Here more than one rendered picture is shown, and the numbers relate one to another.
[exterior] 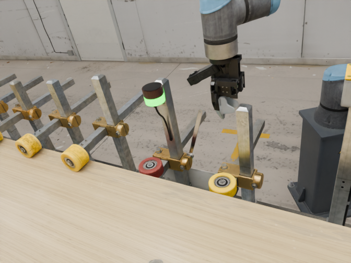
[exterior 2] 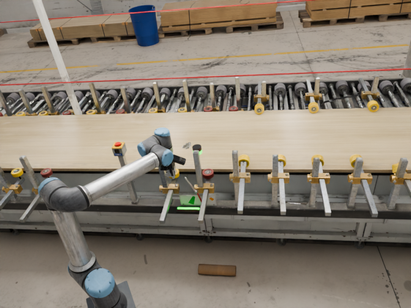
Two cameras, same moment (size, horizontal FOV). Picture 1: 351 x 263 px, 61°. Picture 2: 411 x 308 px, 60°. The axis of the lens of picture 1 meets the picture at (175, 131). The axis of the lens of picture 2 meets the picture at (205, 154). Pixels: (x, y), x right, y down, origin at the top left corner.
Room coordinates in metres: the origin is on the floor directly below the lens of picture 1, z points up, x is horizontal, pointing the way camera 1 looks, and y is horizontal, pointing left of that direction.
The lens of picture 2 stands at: (2.53, -0.65, 2.49)
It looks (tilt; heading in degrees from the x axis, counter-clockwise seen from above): 37 degrees down; 157
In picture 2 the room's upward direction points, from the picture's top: 7 degrees counter-clockwise
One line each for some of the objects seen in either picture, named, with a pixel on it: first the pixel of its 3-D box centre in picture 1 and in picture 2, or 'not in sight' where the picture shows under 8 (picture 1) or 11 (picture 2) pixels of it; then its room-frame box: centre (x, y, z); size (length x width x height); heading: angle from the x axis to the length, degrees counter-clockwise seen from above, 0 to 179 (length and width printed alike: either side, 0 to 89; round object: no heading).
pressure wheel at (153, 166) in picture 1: (153, 176); (208, 177); (0.76, 0.10, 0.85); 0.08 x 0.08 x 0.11
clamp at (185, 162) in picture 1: (172, 160); (204, 187); (0.83, 0.03, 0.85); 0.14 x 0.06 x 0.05; 55
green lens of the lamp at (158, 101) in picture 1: (154, 97); not in sight; (0.78, 0.04, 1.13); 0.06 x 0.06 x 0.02
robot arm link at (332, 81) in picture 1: (341, 85); (101, 287); (1.18, -0.80, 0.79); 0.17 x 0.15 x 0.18; 19
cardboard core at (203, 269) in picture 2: not in sight; (217, 269); (0.93, 0.00, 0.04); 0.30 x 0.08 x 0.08; 55
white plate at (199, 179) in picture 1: (192, 177); (197, 200); (0.82, -0.03, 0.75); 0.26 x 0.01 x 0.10; 55
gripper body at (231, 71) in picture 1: (225, 75); (166, 160); (0.78, -0.18, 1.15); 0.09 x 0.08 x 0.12; 55
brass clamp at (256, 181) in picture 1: (240, 176); (169, 188); (0.69, -0.17, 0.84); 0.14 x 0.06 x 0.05; 55
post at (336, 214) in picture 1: (345, 175); (128, 178); (0.53, -0.41, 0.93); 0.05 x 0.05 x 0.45; 55
